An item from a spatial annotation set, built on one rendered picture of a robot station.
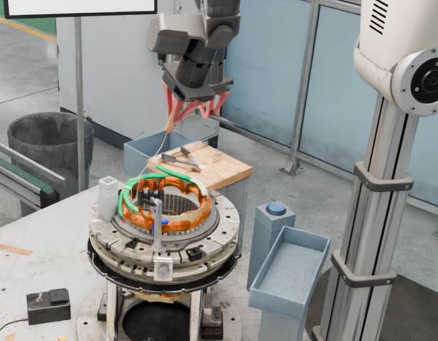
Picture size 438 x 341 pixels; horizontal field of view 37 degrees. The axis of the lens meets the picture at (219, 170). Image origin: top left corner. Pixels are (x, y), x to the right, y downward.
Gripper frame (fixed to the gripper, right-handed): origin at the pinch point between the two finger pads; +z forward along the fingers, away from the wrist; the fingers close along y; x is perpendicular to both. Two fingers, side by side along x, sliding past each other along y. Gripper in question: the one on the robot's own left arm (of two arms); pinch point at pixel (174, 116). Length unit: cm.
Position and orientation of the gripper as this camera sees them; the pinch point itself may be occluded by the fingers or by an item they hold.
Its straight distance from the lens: 129.3
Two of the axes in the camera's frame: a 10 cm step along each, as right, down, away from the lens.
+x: 8.0, -1.3, 5.9
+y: 5.0, 6.9, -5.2
